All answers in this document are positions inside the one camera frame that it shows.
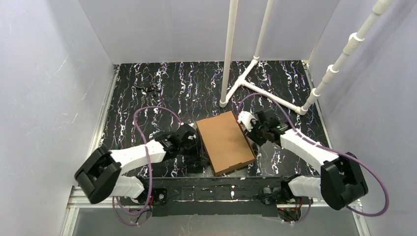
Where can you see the brown cardboard box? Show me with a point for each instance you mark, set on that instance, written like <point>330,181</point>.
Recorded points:
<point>225,143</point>

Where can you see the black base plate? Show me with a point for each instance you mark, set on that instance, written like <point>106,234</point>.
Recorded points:
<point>219,196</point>

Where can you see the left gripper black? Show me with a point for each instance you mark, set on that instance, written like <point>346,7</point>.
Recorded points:
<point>198,151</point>

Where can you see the small black clip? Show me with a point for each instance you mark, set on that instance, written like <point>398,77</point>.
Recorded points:
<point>152,89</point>

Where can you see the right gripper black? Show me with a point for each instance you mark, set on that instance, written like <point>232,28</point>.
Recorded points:
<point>253,132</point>

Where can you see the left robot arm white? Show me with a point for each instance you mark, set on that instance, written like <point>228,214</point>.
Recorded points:
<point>102,174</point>

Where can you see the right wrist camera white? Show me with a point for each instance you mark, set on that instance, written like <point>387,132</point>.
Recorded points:
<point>247,120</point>

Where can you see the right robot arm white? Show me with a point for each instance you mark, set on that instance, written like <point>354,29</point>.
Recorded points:
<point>340,181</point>

